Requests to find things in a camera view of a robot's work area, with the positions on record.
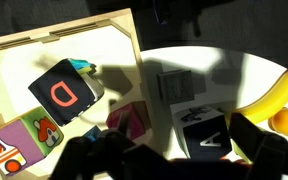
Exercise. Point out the black plush block letter D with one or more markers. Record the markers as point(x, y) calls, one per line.
point(62, 95)

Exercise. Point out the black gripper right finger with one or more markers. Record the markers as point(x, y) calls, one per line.
point(260, 146)

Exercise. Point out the yellow toy banana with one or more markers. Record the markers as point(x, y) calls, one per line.
point(274, 96)

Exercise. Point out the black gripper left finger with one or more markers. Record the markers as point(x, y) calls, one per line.
point(84, 158)

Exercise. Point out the small grey cube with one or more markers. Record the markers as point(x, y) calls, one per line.
point(175, 86)

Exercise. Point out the blue block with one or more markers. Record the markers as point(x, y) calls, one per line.
point(91, 132)

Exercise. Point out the pink block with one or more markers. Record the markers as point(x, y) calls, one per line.
point(135, 121)

